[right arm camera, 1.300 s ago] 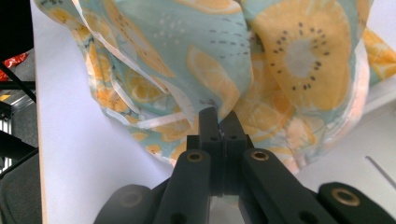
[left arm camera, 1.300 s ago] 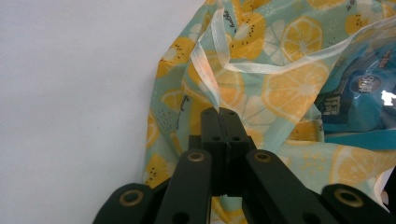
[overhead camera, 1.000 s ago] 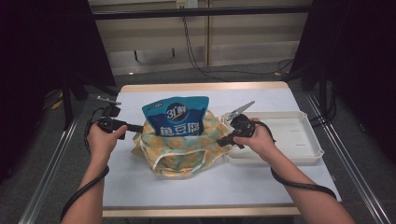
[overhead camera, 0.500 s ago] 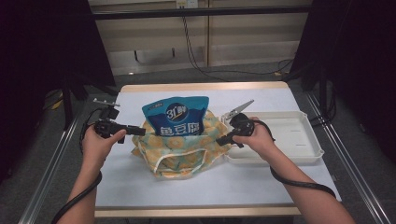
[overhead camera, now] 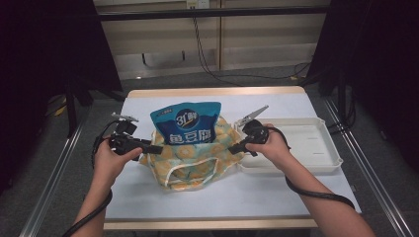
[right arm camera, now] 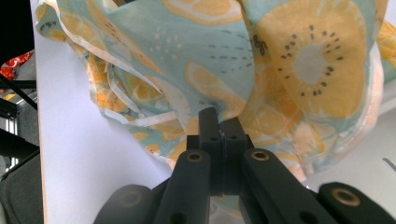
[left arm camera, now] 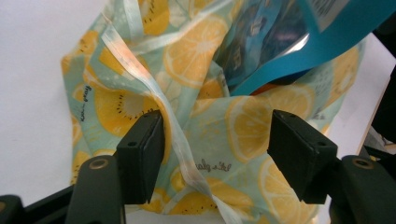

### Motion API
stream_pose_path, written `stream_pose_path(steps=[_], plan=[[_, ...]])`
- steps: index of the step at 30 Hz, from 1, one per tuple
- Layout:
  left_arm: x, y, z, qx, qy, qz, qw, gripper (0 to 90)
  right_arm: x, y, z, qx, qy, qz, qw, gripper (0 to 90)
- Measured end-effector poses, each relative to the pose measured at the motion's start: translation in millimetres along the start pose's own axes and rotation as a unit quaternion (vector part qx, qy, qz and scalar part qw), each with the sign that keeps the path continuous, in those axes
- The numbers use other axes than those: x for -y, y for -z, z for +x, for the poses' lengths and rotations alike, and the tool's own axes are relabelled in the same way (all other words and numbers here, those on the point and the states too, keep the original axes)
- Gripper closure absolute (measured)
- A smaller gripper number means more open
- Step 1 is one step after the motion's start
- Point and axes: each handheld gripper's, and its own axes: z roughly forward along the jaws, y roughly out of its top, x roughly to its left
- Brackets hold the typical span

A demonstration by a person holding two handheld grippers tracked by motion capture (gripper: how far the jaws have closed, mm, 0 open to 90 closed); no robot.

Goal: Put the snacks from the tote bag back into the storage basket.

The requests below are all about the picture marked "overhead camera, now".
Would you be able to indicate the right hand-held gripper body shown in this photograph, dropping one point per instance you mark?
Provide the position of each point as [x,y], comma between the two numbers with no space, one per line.
[255,131]

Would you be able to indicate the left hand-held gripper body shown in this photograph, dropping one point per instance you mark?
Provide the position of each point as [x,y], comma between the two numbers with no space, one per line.
[123,141]

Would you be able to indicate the lemon print cloth bag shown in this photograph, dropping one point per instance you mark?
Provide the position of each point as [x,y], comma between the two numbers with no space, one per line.
[194,164]

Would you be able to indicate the blue snack packet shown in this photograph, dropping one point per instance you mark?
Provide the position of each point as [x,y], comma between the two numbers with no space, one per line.
[187,121]

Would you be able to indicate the white plastic tray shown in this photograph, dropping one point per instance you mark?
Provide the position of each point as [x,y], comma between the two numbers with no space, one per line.
[306,144]

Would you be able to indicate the person's right hand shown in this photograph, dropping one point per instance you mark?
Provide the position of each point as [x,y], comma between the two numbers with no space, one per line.
[275,148]

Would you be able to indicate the person's left hand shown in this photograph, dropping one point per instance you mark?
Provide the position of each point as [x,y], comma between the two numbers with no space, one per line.
[110,164]

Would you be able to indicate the black metal stand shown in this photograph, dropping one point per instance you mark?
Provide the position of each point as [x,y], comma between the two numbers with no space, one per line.
[70,112]

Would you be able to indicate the yellow floor tape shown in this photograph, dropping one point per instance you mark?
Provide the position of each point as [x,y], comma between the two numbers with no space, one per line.
[60,110]

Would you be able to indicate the black curtain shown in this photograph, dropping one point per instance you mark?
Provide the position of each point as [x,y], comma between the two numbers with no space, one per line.
[42,65]
[378,65]

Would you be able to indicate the black horizontal bar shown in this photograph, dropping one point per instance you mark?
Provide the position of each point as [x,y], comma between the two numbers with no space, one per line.
[214,13]

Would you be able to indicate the metal floor rail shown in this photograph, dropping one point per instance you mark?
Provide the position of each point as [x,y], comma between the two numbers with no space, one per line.
[49,187]
[372,177]

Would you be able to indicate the white wall socket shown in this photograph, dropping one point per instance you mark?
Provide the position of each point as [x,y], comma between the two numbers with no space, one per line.
[197,4]

